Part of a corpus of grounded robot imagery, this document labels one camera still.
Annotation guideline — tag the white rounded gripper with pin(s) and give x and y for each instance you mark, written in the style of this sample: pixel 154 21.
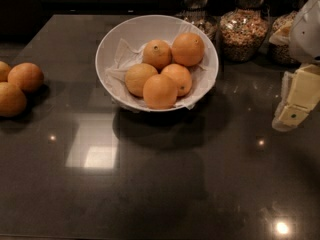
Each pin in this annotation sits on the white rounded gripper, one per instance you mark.
pixel 306 37

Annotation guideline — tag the glass jar with grains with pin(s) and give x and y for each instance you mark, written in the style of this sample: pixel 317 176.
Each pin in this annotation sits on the glass jar with grains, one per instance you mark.
pixel 244 29
pixel 280 54
pixel 195 12

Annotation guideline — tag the pale orange at left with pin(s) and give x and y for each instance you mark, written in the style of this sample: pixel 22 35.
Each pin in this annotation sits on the pale orange at left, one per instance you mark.
pixel 136 77

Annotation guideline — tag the table orange lower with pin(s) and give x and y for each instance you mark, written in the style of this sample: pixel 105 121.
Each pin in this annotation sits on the table orange lower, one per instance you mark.
pixel 12 100

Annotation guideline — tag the table orange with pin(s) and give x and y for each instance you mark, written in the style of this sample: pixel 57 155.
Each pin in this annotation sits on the table orange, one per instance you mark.
pixel 27 76
pixel 12 100
pixel 4 71

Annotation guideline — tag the right glass jar with grains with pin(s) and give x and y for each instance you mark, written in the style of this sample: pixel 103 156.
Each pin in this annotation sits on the right glass jar with grains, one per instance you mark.
pixel 280 54

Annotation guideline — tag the left glass jar with grains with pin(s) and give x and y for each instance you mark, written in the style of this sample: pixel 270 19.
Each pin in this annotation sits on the left glass jar with grains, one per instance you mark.
pixel 195 12

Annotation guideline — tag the middle glass jar with grains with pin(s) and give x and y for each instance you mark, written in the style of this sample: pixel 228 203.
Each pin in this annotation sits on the middle glass jar with grains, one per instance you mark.
pixel 244 29

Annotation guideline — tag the table orange upper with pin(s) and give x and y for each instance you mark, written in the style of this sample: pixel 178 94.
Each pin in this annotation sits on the table orange upper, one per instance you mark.
pixel 27 76

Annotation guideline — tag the white paper napkin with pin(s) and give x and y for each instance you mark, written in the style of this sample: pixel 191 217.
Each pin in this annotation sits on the white paper napkin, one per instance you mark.
pixel 125 59

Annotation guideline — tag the table orange at far left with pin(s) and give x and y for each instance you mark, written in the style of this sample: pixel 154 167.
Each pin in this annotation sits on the table orange at far left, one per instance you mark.
pixel 4 71

